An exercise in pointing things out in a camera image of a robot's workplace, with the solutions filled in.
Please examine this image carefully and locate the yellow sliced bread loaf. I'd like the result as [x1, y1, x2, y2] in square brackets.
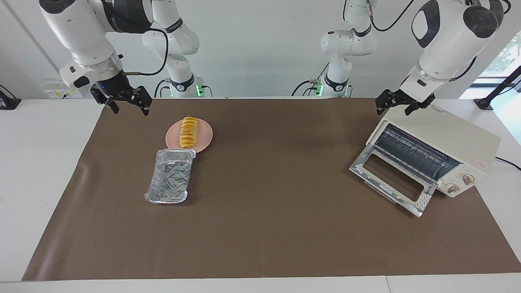
[180, 117, 199, 149]

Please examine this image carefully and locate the aluminium foil tray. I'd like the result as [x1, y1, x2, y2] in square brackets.
[144, 149, 196, 204]

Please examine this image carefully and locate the cream toaster oven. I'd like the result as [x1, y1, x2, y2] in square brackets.
[366, 104, 501, 198]

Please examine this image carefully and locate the silver glass oven door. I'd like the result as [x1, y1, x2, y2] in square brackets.
[349, 144, 437, 217]

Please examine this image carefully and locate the pink round plate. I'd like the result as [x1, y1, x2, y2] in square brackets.
[165, 119, 214, 154]

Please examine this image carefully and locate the black desk clamp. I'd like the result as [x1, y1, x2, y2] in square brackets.
[0, 85, 22, 110]

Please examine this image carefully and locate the window with green outdoors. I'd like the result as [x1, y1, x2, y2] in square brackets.
[478, 31, 521, 88]

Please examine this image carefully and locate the brown table mat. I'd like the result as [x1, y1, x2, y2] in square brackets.
[22, 98, 521, 281]

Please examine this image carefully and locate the black base cable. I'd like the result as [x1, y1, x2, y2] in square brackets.
[154, 77, 171, 98]
[291, 61, 331, 97]

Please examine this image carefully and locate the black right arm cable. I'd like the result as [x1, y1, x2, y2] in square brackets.
[122, 28, 169, 77]

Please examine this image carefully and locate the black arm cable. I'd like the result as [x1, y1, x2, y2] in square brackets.
[122, 28, 169, 77]
[364, 0, 416, 33]

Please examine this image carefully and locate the white wall socket box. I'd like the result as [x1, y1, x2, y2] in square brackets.
[44, 79, 84, 99]

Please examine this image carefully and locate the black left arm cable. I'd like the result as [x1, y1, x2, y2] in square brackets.
[364, 0, 416, 33]

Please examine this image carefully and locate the black oven power cable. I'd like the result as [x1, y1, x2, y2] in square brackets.
[495, 157, 521, 171]

